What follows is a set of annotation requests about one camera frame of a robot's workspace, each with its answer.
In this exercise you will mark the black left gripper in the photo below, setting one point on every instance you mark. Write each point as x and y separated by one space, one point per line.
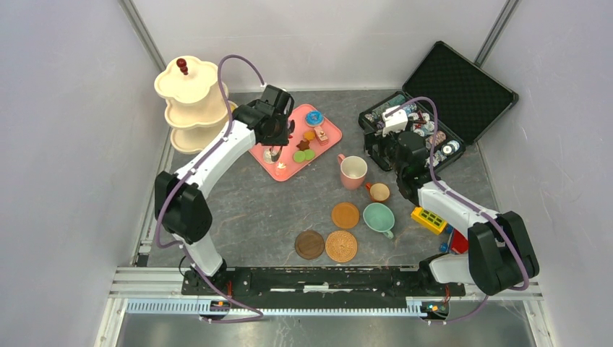
282 139

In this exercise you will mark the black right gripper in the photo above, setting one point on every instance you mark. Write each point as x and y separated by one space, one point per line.
372 139

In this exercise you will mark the white cupcake toy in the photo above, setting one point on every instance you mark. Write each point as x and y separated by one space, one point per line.
272 154

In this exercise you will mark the blue donut toy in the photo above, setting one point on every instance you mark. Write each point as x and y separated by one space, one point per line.
314 118

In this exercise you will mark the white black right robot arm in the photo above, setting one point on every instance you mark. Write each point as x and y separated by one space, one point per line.
500 254

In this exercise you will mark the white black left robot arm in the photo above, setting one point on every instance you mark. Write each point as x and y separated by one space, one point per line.
181 198

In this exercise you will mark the pink mug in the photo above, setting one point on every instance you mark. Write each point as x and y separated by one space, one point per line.
353 170

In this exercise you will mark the small orange cup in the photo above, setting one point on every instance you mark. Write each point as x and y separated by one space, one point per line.
378 192

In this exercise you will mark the brown star cookie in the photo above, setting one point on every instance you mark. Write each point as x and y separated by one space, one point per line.
303 145

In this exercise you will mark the orange flower cookie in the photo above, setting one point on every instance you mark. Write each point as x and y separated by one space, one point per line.
309 135

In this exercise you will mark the pink serving tray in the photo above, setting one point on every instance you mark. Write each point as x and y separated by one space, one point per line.
298 114

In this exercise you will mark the green round cookie left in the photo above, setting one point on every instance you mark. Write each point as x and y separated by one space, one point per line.
299 156

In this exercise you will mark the green round cookie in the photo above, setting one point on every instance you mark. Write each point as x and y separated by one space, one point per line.
309 154
299 156

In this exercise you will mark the pink slice cake toy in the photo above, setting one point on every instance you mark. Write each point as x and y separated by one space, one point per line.
321 135

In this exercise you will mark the green round cookie right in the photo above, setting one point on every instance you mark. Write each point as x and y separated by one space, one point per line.
309 154

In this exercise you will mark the teal green cup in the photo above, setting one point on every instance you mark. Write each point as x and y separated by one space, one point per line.
379 218

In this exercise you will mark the cream three-tier dessert stand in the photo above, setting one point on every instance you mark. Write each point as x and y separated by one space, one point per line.
195 109

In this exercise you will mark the orange round coaster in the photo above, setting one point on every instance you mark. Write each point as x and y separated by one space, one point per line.
345 215

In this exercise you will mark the yellow toy block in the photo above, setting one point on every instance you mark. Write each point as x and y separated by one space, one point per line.
429 220

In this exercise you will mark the black poker chip case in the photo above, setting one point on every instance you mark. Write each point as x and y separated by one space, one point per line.
468 100

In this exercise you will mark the woven tan round coaster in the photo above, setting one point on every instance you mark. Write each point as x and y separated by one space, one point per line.
341 246

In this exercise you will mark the dark brown round coaster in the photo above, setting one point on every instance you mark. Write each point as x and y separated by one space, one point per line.
309 244

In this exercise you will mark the red toy block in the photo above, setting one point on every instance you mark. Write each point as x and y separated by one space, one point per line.
457 243

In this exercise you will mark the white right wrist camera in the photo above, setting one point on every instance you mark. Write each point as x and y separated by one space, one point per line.
394 122

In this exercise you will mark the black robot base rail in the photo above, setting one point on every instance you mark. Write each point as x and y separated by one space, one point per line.
245 294

